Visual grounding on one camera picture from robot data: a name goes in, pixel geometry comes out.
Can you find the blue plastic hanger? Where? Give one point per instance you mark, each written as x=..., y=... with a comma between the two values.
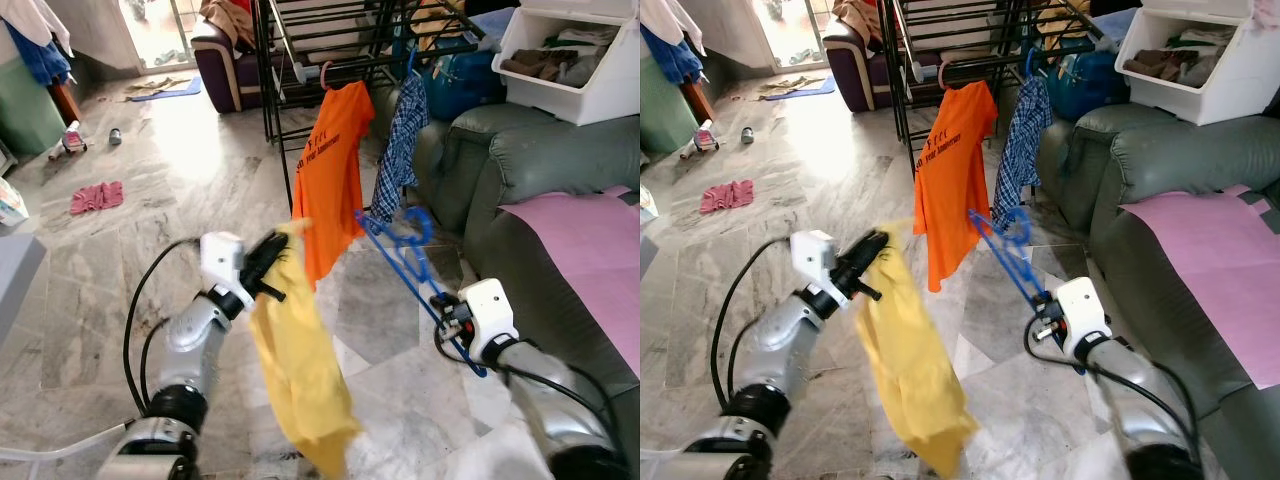
x=1010, y=255
x=400, y=260
x=1032, y=65
x=411, y=65

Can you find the brown garment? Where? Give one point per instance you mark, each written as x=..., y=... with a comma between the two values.
x=540, y=65
x=1160, y=65

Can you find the light blue towel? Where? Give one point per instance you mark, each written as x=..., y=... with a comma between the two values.
x=490, y=22
x=1112, y=22

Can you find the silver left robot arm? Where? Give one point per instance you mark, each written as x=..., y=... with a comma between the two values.
x=785, y=350
x=190, y=350

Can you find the brown wooden board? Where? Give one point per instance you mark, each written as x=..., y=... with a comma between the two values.
x=66, y=100
x=700, y=100

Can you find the pink floor rag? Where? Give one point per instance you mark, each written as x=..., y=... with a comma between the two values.
x=97, y=197
x=727, y=196

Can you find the teal blue bag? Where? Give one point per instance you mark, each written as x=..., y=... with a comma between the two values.
x=1090, y=85
x=465, y=85

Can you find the blue plaid shirt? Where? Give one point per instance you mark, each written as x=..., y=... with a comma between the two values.
x=400, y=150
x=1022, y=150

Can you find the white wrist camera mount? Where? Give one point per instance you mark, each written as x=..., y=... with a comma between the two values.
x=812, y=260
x=220, y=262
x=490, y=315
x=1085, y=312

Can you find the white plastic storage box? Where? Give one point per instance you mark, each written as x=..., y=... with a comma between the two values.
x=1230, y=75
x=600, y=70

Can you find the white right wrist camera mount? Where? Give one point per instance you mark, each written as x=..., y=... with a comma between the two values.
x=1085, y=312
x=490, y=315

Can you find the white hanging garment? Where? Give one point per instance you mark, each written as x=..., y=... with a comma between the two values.
x=35, y=20
x=670, y=20

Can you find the blue edged floor mat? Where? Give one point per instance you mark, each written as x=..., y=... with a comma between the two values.
x=797, y=88
x=165, y=90

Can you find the small pink white toy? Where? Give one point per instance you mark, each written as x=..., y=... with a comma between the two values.
x=704, y=140
x=75, y=140

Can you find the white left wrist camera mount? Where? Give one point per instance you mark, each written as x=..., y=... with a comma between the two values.
x=220, y=262
x=812, y=260

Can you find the green laundry bin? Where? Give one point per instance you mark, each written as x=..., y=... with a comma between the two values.
x=25, y=110
x=665, y=110

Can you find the blue hanging garment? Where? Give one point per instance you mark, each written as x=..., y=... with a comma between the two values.
x=675, y=55
x=40, y=55

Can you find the purple sofa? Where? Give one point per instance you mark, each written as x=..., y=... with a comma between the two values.
x=225, y=75
x=858, y=75

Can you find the pink hanger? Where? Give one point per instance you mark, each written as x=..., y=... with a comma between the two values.
x=327, y=72
x=947, y=72

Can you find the black clothes drying rack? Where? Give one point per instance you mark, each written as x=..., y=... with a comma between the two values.
x=290, y=60
x=920, y=60

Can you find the orange printed t-shirt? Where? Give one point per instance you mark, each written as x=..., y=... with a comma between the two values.
x=955, y=180
x=335, y=180

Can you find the grey green sofa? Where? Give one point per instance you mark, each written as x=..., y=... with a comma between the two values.
x=1160, y=160
x=540, y=160

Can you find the tan yellow garment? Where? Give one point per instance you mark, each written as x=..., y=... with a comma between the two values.
x=435, y=20
x=1060, y=20

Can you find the tan clothes pile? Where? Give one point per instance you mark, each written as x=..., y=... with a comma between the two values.
x=228, y=20
x=860, y=20

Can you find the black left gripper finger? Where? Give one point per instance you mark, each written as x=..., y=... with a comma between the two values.
x=875, y=258
x=278, y=258
x=858, y=252
x=262, y=252

